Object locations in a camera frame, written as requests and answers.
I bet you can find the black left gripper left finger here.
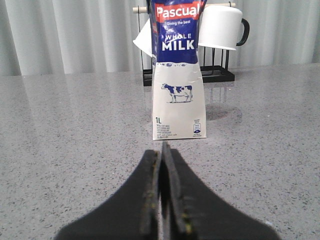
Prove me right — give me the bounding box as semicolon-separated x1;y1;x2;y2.
55;150;161;240

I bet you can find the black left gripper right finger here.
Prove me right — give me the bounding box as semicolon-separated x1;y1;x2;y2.
161;142;280;240

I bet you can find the blue white milk carton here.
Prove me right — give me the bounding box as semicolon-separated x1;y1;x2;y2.
147;0;207;140

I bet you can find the black wire mug rack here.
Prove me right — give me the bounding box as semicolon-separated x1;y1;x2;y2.
132;1;237;87

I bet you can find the white mug black handle left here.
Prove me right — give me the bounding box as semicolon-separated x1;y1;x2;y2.
133;19;152;57

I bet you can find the white mug black handle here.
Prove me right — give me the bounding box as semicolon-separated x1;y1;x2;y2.
198;5;250;51
133;19;152;57

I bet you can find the white mug black handle right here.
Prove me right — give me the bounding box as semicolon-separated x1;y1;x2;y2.
198;5;250;51

